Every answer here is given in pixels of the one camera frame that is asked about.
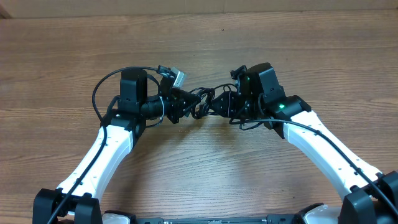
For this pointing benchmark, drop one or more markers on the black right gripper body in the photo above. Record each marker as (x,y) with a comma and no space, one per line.
(244,109)

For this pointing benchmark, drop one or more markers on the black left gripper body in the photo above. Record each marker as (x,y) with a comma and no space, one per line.
(172,107)

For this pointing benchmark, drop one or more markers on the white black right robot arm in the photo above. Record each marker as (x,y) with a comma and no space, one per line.
(368,195)

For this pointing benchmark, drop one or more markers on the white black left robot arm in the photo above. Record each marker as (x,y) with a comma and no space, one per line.
(141,98)

